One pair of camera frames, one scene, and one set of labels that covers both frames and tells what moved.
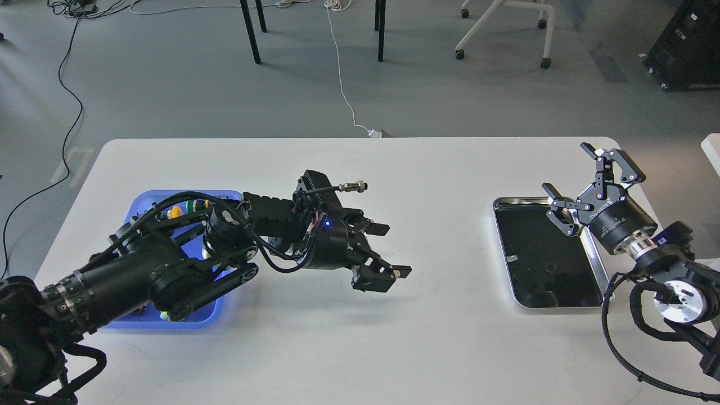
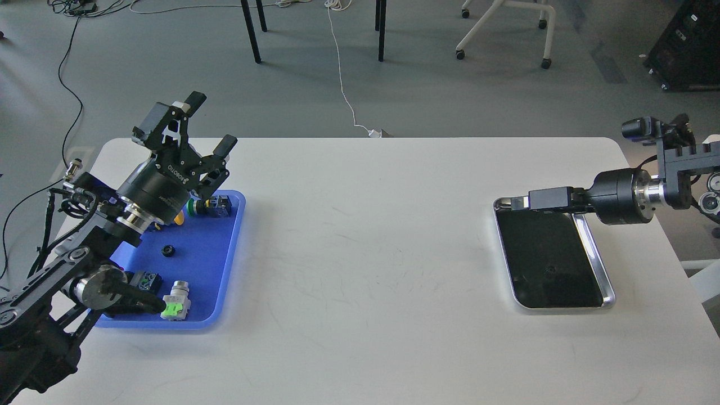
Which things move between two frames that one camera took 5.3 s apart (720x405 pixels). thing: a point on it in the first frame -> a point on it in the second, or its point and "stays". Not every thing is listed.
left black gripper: [340, 241] -> [161, 190]
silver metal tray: [546, 268] stays
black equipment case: [686, 56] stays
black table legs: [379, 19] stays
